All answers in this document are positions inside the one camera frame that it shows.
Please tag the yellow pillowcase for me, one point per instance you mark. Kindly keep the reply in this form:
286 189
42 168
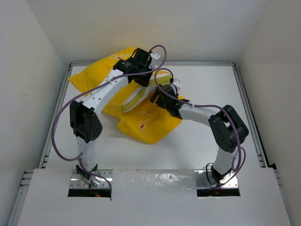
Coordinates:
147 122

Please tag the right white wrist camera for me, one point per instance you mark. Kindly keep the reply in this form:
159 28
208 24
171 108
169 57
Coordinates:
177 85

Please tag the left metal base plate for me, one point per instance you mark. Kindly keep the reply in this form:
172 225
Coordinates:
78 182

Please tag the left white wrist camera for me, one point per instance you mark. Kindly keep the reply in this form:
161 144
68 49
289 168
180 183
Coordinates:
154 60

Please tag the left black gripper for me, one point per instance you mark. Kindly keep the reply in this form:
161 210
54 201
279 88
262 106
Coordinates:
144 82

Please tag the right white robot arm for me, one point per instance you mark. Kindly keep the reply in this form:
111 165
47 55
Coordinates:
227 127

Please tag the cream quilted pillow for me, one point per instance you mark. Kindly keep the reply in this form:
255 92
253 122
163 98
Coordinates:
141 93

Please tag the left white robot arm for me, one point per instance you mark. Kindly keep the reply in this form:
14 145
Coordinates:
84 115

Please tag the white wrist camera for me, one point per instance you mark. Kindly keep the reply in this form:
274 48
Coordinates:
177 85
154 60

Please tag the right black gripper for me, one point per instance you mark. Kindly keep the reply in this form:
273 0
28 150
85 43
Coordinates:
158 101

